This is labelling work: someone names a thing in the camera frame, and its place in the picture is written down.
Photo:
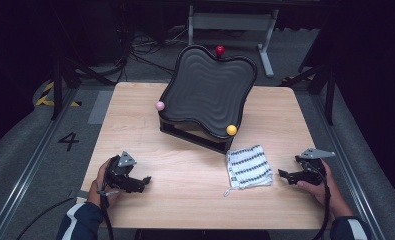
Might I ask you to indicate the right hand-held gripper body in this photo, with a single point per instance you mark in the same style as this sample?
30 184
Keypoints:
313 175

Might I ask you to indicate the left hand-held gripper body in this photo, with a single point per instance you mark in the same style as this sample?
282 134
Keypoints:
120 176

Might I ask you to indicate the white patterned knitted cloth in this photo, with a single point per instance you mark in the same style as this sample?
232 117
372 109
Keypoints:
250 166

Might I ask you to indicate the black wavy tiered tray stand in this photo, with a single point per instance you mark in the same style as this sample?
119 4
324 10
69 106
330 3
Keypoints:
208 90

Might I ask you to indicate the person's right hand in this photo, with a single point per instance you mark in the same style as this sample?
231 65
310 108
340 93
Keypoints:
331 196

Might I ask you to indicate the person's left hand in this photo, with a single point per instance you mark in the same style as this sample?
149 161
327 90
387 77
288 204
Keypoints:
98 195

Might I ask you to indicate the grey tape piece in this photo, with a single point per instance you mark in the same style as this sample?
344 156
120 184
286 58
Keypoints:
81 199

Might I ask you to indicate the grey floor tape patch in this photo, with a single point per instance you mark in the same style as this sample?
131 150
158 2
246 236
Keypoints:
100 108

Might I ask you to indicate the black tripod stand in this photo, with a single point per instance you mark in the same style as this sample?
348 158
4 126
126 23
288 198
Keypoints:
56 90
330 96

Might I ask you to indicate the yellow black hazard tape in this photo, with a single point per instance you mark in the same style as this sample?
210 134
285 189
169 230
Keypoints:
44 98

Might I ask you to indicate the grey metal stand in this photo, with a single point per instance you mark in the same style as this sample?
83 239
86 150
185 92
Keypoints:
233 21

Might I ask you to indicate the metal floor rail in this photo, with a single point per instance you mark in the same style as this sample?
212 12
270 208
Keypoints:
345 166
28 166

